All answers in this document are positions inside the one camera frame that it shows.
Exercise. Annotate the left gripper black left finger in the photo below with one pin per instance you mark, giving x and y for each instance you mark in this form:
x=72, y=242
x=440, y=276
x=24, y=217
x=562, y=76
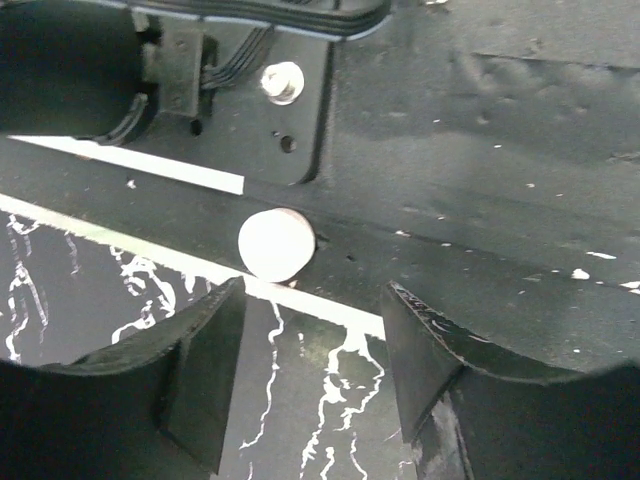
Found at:
x=155, y=405

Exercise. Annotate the silver base bolt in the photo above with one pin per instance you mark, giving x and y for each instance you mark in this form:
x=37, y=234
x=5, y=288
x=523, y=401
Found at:
x=282, y=83

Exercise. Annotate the small white bottle cap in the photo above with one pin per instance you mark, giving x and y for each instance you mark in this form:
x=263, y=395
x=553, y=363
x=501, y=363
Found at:
x=276, y=244

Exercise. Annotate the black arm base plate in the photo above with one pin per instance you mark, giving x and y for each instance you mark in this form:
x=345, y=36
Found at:
x=484, y=154

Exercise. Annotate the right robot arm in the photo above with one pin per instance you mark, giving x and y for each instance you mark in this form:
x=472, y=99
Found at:
x=72, y=68

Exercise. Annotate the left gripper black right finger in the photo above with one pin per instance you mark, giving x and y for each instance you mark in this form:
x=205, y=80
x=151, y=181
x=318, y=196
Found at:
x=471, y=409

